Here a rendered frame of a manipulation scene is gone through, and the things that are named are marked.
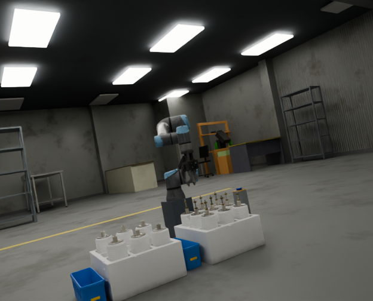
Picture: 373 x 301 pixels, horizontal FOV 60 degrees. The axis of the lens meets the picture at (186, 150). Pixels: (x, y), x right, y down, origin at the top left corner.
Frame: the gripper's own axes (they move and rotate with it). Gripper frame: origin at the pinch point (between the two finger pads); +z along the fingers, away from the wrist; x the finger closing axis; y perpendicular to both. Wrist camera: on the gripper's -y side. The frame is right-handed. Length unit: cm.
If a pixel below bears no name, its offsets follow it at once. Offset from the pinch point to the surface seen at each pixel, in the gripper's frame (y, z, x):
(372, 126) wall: -275, -14, 668
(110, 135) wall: -987, -159, 255
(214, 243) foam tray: 20.1, 33.3, -3.5
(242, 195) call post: -3.9, 16.1, 40.4
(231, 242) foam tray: 20.0, 35.5, 7.6
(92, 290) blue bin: 20, 35, -70
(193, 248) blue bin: 15.2, 33.5, -14.2
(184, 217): -8.8, 20.0, -4.1
